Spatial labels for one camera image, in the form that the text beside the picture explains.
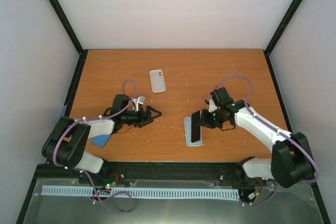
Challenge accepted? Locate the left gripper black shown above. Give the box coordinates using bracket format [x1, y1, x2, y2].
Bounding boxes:
[122, 105, 162, 129]

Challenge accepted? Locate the black smartphone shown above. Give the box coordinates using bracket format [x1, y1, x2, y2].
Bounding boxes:
[191, 111, 202, 143]

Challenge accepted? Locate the light blue phone case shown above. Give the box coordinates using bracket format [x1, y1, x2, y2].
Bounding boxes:
[184, 117, 203, 147]

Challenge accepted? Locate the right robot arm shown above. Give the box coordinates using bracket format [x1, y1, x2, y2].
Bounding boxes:
[199, 88, 317, 188]

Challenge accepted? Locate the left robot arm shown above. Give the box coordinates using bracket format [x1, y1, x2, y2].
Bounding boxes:
[41, 94, 162, 184]

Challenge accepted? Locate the white phone case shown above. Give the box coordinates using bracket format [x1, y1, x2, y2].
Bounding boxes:
[149, 69, 166, 93]

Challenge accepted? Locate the green led circuit board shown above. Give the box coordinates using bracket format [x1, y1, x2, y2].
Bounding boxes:
[105, 181, 118, 190]

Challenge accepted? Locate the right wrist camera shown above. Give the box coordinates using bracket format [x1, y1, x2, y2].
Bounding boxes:
[205, 97, 217, 113]

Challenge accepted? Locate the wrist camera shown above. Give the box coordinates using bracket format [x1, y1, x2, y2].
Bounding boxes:
[205, 97, 217, 113]
[132, 95, 145, 111]

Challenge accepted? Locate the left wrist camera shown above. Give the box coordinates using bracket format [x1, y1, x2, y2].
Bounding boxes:
[132, 95, 145, 111]

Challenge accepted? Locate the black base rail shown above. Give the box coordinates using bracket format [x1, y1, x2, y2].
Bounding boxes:
[34, 161, 316, 190]

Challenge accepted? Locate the light blue cable duct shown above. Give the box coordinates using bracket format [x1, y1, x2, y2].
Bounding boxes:
[40, 185, 240, 201]

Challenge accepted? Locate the black left frame post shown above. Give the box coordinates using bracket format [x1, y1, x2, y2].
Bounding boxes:
[33, 0, 89, 57]

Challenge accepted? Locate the black frame post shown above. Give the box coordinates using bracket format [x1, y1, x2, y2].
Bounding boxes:
[33, 0, 89, 57]
[264, 0, 320, 57]

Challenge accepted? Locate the black right frame post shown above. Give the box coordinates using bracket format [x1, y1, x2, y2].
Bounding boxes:
[264, 0, 320, 57]

